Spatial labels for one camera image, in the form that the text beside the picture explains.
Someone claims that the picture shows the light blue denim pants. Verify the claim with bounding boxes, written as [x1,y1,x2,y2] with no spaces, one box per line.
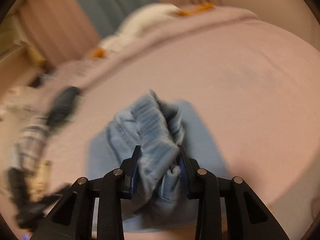
[87,93,231,232]

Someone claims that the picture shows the plaid pillow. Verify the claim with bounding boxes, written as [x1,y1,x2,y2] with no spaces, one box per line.
[11,114,50,176]

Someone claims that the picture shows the dark folded jeans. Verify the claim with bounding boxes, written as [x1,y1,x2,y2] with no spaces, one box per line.
[46,86,81,128]

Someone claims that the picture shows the pink bed sheet mattress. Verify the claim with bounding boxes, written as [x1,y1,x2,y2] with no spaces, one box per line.
[47,19,319,239]

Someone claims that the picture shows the pink folded duvet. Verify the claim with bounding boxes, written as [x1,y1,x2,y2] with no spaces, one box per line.
[38,6,259,94]

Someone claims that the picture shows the pink curtain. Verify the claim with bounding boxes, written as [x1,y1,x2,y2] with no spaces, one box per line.
[17,0,100,67]

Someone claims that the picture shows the white goose plush toy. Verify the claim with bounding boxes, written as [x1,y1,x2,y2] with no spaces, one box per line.
[87,2,214,59]

